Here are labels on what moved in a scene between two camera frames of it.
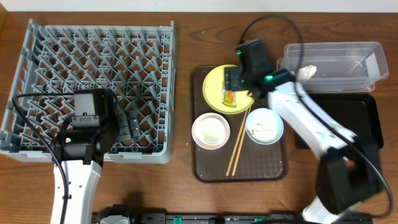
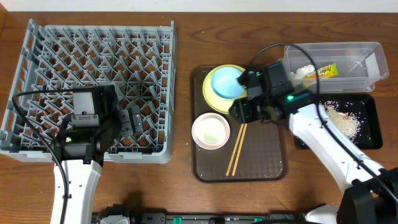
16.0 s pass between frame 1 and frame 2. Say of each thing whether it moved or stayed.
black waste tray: stayed
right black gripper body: moved
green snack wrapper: moved
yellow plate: stayed
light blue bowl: moved
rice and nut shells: moved
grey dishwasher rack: stayed
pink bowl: stayed
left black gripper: stayed
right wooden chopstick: stayed
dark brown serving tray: stayed
